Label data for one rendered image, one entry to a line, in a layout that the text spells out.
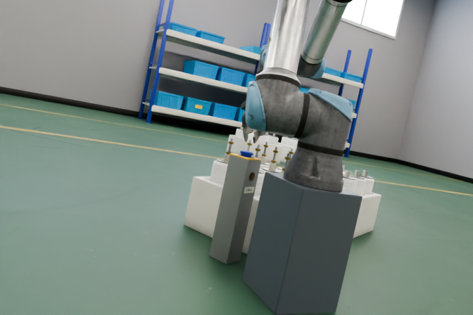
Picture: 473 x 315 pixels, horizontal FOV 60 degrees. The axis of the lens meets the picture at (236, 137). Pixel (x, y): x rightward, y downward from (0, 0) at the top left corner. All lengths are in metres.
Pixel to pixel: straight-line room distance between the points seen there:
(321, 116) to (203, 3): 5.97
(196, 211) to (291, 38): 0.71
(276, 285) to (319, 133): 0.37
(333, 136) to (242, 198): 0.34
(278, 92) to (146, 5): 5.71
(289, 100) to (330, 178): 0.21
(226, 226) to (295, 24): 0.60
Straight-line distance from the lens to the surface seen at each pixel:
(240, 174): 1.18
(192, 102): 5.98
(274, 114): 0.98
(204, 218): 1.44
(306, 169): 1.00
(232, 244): 1.23
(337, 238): 1.04
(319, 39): 1.33
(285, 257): 0.99
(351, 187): 1.81
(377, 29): 8.73
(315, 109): 0.99
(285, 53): 1.03
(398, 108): 9.27
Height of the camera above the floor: 0.45
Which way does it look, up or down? 4 degrees down
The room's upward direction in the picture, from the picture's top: 12 degrees clockwise
